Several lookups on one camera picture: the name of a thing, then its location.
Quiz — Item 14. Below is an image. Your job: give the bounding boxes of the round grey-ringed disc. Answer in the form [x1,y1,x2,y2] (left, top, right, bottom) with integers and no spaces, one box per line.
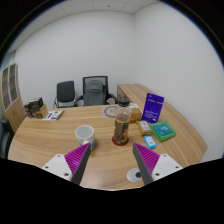
[102,105,118,119]

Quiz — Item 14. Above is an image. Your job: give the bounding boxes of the small dark brown box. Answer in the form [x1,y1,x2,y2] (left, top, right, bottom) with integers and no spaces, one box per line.
[23,99,34,118]

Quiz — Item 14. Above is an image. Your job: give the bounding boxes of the black sofa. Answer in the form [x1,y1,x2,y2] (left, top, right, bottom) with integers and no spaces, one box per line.
[0,118,14,159]

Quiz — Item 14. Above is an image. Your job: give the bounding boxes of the large dark brown box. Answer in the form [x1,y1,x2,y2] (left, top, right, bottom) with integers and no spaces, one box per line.
[29,97,49,119]

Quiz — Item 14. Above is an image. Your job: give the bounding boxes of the purple standing card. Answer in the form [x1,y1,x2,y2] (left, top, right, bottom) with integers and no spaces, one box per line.
[141,92,165,124]

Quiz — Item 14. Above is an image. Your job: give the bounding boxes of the white mug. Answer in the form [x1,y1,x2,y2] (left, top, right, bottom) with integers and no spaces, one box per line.
[74,124,98,150]

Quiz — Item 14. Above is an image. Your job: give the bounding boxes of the white printed leaflet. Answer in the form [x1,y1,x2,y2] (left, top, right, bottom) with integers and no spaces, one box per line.
[42,110,64,121]

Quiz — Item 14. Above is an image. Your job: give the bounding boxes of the small blue box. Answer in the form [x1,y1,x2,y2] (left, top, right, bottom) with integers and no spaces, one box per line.
[143,135,157,150]

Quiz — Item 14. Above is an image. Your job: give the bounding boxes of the small white round disc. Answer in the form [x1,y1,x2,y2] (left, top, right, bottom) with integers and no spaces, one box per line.
[126,167,144,183]

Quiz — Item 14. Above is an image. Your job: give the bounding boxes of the flat round red coaster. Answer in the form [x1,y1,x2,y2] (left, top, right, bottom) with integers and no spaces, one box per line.
[111,134,130,147]

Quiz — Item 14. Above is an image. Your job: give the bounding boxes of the clear black-capped drink bottle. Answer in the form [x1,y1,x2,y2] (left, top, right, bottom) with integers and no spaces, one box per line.
[112,98,133,146]

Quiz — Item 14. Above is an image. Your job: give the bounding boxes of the black office chair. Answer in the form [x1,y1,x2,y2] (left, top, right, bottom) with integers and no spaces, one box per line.
[53,80,77,109]

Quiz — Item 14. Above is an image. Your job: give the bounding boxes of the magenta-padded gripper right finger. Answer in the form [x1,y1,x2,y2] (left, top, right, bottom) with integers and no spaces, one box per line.
[132,142,184,185]

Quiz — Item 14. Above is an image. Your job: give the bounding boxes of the wooden side desk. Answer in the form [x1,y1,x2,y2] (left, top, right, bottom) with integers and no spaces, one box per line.
[116,83,151,108]

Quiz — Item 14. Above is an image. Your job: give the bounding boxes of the tan white-labelled box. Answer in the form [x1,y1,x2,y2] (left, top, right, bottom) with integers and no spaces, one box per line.
[135,119,153,137]

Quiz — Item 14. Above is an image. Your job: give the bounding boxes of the grey mesh office chair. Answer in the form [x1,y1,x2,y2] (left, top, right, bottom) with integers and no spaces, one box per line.
[74,75,118,107]

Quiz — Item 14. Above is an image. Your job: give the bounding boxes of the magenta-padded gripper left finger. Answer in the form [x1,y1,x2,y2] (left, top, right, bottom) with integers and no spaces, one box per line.
[40,142,92,185]

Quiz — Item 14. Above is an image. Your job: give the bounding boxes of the green flat box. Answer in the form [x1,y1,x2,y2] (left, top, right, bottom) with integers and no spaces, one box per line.
[149,120,177,143]

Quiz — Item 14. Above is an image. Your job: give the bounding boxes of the wooden glass-door cabinet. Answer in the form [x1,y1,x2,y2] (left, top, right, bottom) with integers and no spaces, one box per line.
[0,63,26,134]

